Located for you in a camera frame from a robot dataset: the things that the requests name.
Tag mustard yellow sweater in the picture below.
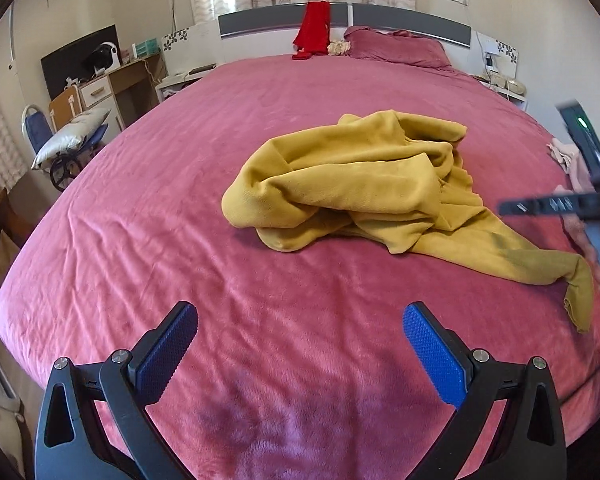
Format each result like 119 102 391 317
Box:
221 110 594 332

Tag right hand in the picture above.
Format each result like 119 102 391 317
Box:
562 216 600 290

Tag white bedside table right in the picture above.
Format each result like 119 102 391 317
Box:
475 32 528 112

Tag white bedside table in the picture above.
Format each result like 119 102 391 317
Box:
155 63 216 103
475 32 528 112

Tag pink fleece bed blanket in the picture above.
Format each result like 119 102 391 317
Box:
0 55 600 479

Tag pink pillow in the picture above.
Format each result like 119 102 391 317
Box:
343 26 452 70

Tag small beige plush toy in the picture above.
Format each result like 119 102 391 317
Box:
327 39 351 56

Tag white grey cushion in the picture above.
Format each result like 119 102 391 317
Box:
31 107 110 170

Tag blue chair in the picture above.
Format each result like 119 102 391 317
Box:
21 105 54 155

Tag red garment on headboard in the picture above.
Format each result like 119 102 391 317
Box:
291 1 330 60

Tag wooden desk with drawers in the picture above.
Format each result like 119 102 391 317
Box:
48 53 166 132

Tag white bedside table left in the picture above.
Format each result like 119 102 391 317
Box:
155 63 216 103

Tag grey white bed headboard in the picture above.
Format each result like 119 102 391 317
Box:
218 2 472 62

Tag black monitor screen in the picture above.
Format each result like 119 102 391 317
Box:
41 25 119 100

